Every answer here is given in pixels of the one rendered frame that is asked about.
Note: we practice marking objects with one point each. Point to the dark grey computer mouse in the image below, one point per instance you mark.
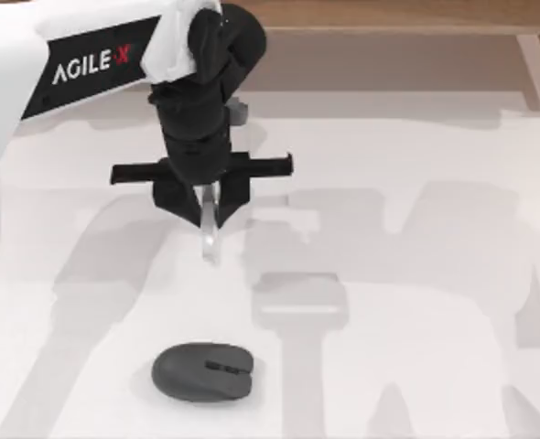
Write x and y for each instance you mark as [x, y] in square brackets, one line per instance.
[201, 372]

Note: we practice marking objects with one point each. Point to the pale grey rounded box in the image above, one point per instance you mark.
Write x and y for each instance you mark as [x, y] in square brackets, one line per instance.
[239, 112]

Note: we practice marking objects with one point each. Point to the white thin object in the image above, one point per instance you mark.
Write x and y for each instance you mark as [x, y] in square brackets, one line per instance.
[209, 238]

